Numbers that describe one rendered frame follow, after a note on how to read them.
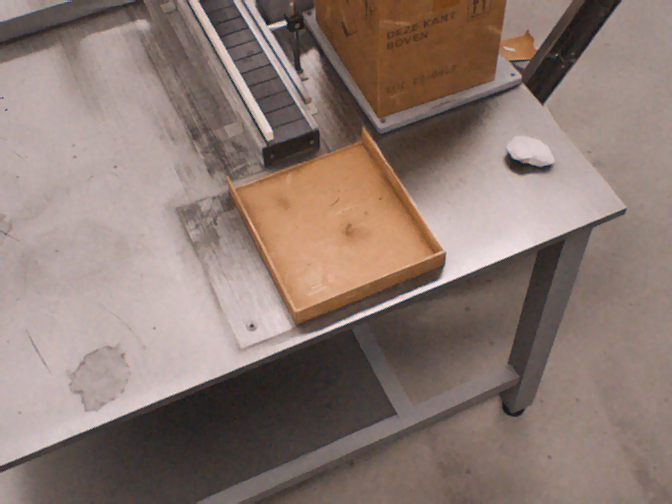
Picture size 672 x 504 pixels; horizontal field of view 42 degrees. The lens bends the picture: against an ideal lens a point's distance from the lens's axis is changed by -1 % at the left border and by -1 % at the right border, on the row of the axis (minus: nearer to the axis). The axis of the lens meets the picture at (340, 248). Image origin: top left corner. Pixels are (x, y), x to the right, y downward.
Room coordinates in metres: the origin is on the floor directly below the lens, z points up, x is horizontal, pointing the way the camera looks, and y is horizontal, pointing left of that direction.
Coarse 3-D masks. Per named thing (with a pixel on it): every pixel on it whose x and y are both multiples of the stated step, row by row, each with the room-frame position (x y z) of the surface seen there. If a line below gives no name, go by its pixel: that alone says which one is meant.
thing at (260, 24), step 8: (248, 0) 1.32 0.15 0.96; (248, 8) 1.30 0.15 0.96; (256, 16) 1.27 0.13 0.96; (256, 24) 1.26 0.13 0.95; (264, 24) 1.25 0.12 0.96; (264, 32) 1.23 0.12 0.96; (272, 40) 1.21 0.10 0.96; (272, 48) 1.19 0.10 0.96; (280, 48) 1.19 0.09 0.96; (280, 56) 1.16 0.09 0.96; (288, 64) 1.14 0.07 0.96; (288, 72) 1.12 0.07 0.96; (296, 80) 1.10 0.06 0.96; (296, 88) 1.09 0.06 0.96; (304, 88) 1.08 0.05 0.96; (304, 96) 1.06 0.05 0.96
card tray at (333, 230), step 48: (240, 192) 0.97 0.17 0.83; (288, 192) 0.96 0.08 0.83; (336, 192) 0.96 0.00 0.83; (384, 192) 0.95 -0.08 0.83; (288, 240) 0.86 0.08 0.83; (336, 240) 0.86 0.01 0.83; (384, 240) 0.85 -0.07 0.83; (432, 240) 0.83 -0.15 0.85; (288, 288) 0.77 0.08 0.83; (336, 288) 0.76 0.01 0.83; (384, 288) 0.76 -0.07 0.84
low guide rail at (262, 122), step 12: (192, 0) 1.39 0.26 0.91; (204, 24) 1.32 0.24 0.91; (216, 36) 1.28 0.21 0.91; (216, 48) 1.26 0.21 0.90; (228, 60) 1.21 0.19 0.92; (240, 84) 1.15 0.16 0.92; (252, 96) 1.12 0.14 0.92; (252, 108) 1.09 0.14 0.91; (264, 120) 1.06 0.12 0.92; (264, 132) 1.04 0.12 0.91
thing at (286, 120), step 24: (216, 0) 1.43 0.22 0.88; (216, 24) 1.36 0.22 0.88; (240, 24) 1.35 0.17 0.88; (240, 48) 1.28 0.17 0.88; (240, 72) 1.22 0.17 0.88; (264, 72) 1.21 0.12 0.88; (240, 96) 1.16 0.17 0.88; (264, 96) 1.15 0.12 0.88; (288, 96) 1.15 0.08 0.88; (288, 120) 1.09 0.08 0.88
